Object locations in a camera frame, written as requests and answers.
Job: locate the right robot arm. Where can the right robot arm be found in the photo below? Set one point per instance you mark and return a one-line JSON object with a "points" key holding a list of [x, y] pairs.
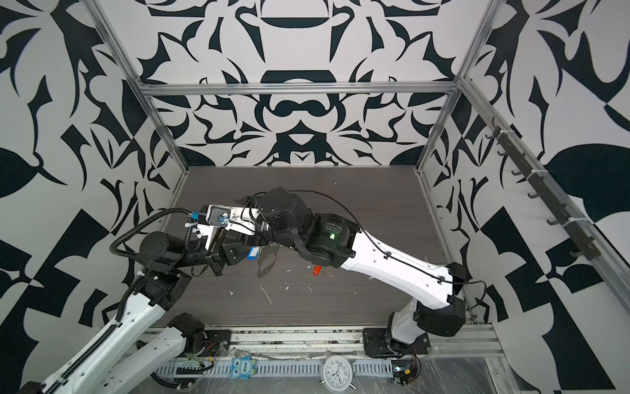
{"points": [[281, 217]]}

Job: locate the blue capped key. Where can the blue capped key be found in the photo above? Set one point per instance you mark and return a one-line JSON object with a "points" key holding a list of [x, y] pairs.
{"points": [[254, 253]]}

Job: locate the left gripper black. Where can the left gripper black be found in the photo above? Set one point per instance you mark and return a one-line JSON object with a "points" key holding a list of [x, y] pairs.
{"points": [[226, 249]]}

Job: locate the black wall hook rail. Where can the black wall hook rail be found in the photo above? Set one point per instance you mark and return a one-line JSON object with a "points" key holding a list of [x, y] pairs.
{"points": [[546, 189]]}

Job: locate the white slotted cable duct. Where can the white slotted cable duct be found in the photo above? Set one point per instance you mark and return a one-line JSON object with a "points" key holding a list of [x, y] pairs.
{"points": [[372, 368]]}

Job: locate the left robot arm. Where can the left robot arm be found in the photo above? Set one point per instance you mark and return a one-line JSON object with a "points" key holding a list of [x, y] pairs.
{"points": [[102, 366]]}

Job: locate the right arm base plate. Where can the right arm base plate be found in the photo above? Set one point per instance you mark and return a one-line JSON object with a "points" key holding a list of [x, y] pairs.
{"points": [[379, 344]]}

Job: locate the blue owl figurine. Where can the blue owl figurine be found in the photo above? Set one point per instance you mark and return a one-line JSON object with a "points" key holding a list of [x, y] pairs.
{"points": [[243, 368]]}

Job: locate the white alarm clock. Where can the white alarm clock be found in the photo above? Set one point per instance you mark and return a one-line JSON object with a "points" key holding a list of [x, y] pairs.
{"points": [[337, 374]]}

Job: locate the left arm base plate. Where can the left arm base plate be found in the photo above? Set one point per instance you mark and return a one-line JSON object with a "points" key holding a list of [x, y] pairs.
{"points": [[215, 342]]}

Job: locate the small circuit board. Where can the small circuit board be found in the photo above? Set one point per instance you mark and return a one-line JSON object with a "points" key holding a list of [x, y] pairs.
{"points": [[404, 372]]}

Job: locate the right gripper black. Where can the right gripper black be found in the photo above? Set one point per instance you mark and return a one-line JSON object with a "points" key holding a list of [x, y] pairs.
{"points": [[256, 239]]}

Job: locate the keyring with chain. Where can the keyring with chain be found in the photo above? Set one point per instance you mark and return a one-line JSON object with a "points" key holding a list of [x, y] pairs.
{"points": [[267, 260]]}

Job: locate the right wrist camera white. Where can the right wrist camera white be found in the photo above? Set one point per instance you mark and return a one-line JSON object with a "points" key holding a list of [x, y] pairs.
{"points": [[229, 216]]}

